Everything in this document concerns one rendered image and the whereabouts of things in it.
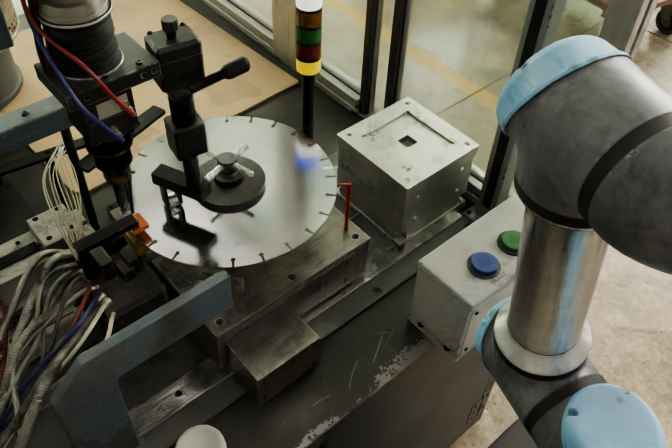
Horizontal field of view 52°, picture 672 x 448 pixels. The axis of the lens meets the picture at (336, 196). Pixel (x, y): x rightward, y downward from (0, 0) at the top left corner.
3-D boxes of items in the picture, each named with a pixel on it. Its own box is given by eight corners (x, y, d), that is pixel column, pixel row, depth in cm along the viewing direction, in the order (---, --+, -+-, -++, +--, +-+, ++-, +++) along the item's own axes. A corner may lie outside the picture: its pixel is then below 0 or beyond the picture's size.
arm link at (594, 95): (524, 451, 89) (601, 153, 49) (465, 357, 99) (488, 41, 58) (603, 413, 91) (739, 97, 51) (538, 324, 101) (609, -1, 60)
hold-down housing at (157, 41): (201, 135, 95) (183, 3, 81) (215, 155, 93) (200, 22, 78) (162, 148, 93) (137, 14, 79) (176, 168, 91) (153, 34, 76)
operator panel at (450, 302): (514, 238, 128) (533, 179, 117) (563, 275, 122) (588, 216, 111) (406, 318, 114) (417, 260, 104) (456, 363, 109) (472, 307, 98)
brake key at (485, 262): (481, 255, 106) (483, 247, 105) (501, 271, 104) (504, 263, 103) (463, 268, 104) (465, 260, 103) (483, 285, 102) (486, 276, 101)
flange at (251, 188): (206, 154, 111) (204, 142, 109) (273, 165, 110) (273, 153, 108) (182, 203, 103) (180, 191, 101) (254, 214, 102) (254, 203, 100)
